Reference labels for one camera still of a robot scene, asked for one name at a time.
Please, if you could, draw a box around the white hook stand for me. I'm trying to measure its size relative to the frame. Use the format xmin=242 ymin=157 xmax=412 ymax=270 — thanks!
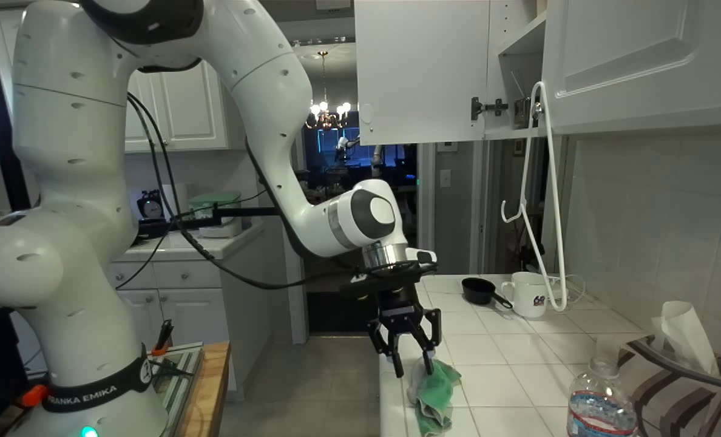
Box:
xmin=498 ymin=78 xmax=571 ymax=315

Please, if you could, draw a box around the clear plastic water bottle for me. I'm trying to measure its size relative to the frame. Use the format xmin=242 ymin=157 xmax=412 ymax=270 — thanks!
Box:
xmin=566 ymin=355 xmax=641 ymax=437

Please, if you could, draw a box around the white lower kitchen cabinet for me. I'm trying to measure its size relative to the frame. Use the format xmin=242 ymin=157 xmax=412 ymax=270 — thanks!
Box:
xmin=102 ymin=216 xmax=294 ymax=403

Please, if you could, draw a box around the white paper napkin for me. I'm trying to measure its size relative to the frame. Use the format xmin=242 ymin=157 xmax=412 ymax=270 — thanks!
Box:
xmin=651 ymin=299 xmax=721 ymax=377

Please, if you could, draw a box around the orange handle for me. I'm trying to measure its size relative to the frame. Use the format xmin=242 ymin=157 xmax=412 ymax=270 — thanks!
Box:
xmin=14 ymin=380 xmax=50 ymax=413

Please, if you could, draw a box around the green and grey cloth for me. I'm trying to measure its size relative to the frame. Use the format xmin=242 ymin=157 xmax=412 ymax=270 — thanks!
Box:
xmin=406 ymin=356 xmax=465 ymax=437

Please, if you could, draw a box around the white panelled wall cabinet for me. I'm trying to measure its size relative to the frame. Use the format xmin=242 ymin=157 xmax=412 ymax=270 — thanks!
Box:
xmin=124 ymin=59 xmax=247 ymax=156

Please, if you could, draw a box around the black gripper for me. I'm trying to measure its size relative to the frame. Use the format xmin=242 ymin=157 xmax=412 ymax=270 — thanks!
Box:
xmin=343 ymin=254 xmax=446 ymax=380

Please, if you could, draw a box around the black cabinet hinge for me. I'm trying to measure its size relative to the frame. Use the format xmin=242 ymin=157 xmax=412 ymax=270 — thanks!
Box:
xmin=469 ymin=94 xmax=511 ymax=124

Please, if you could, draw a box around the lit chandelier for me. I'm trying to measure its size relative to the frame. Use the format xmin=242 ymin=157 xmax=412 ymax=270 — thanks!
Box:
xmin=302 ymin=48 xmax=360 ymax=133

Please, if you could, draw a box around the red and black clamp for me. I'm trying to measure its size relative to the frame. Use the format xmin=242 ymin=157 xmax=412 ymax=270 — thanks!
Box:
xmin=150 ymin=317 xmax=176 ymax=359

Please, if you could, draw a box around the white closed cabinet door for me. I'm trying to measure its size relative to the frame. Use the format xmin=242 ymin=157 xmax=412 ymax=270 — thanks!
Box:
xmin=540 ymin=0 xmax=721 ymax=139

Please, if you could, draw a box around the black slanted post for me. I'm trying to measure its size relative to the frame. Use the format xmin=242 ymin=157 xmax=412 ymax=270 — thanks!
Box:
xmin=0 ymin=0 xmax=32 ymax=214

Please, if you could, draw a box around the aluminium frame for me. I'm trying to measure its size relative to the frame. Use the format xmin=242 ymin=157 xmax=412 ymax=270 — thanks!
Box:
xmin=150 ymin=338 xmax=203 ymax=418

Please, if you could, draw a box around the small black pan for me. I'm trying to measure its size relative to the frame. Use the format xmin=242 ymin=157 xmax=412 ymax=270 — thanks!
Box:
xmin=459 ymin=274 xmax=517 ymax=314

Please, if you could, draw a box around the green box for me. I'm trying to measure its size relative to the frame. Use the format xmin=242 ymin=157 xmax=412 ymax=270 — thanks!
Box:
xmin=186 ymin=190 xmax=247 ymax=237

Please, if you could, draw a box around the white open cabinet door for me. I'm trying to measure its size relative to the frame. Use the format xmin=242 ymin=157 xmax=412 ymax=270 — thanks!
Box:
xmin=352 ymin=0 xmax=493 ymax=147

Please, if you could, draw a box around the thick black cable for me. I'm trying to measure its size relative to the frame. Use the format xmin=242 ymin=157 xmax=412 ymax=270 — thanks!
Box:
xmin=124 ymin=89 xmax=362 ymax=294

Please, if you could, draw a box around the black horizontal mount rod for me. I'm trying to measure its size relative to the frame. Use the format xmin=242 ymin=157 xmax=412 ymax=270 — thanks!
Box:
xmin=135 ymin=203 xmax=285 ymax=242

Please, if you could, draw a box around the wooden work table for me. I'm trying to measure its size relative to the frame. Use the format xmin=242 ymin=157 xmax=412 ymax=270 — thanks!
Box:
xmin=171 ymin=339 xmax=232 ymax=437

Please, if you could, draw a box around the white cabinet shelf board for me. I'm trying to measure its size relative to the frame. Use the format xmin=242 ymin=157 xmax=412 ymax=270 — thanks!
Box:
xmin=498 ymin=9 xmax=550 ymax=60

